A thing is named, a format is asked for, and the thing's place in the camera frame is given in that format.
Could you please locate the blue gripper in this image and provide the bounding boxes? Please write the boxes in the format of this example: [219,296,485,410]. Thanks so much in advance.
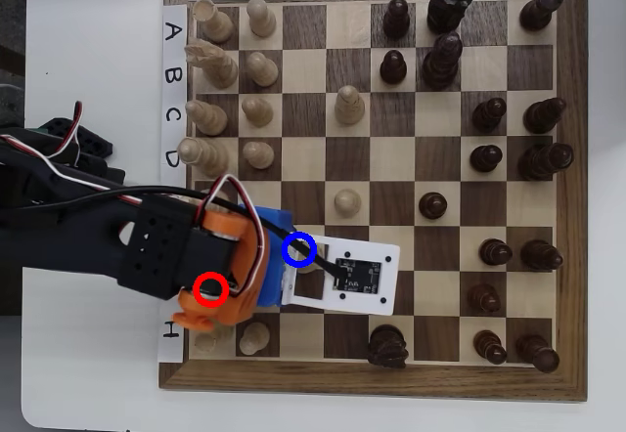
[238,204,294,306]

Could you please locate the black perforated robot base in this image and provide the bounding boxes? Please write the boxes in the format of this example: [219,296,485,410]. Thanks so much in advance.
[37,116,126,189]

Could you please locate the light wooden chess pawn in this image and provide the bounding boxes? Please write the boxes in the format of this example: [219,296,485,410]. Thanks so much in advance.
[238,323,271,357]
[334,189,363,218]
[246,0,279,39]
[242,141,276,171]
[244,50,280,88]
[241,96,275,129]

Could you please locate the light wooden chess queen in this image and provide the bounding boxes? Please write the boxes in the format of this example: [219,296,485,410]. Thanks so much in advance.
[176,137,231,179]

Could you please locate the light wooden chess bishop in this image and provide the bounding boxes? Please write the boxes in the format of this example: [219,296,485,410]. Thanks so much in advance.
[334,84,367,127]
[184,99,230,137]

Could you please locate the wooden chessboard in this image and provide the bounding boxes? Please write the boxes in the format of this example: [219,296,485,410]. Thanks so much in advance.
[158,0,590,403]

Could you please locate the light wooden chess rook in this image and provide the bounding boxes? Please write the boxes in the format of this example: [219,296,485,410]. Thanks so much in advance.
[191,0,235,45]
[191,326,235,355]

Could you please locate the dark wooden chess pawn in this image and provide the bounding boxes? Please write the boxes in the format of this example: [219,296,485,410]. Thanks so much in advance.
[380,49,410,85]
[471,97,509,134]
[469,144,504,174]
[381,0,412,40]
[418,192,449,222]
[478,238,514,267]
[467,282,504,315]
[472,329,509,366]

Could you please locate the dark wooden chess knight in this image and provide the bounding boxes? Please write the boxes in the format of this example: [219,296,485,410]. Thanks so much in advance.
[367,324,410,369]
[426,0,474,36]

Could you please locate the white paper letter strip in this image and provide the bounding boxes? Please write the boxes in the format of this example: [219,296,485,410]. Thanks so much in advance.
[159,4,188,363]

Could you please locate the dark wooden chess queen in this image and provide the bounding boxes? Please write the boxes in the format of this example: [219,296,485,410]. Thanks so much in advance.
[422,31,465,91]

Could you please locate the dark wooden chess bishop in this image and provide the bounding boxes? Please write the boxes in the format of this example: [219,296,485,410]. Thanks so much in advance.
[522,97,568,135]
[519,239,564,272]

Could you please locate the dark wooden chess rook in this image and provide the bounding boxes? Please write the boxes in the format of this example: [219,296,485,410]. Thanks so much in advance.
[514,333,561,373]
[518,0,565,32]

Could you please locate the black camera cable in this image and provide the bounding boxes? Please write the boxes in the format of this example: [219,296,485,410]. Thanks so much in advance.
[0,186,351,281]

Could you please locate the red white black servo cable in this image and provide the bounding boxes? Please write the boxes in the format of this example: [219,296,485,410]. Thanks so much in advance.
[0,133,148,206]
[195,175,271,296]
[51,101,85,159]

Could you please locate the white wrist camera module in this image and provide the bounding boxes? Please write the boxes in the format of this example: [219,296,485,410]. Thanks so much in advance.
[281,234,401,317]

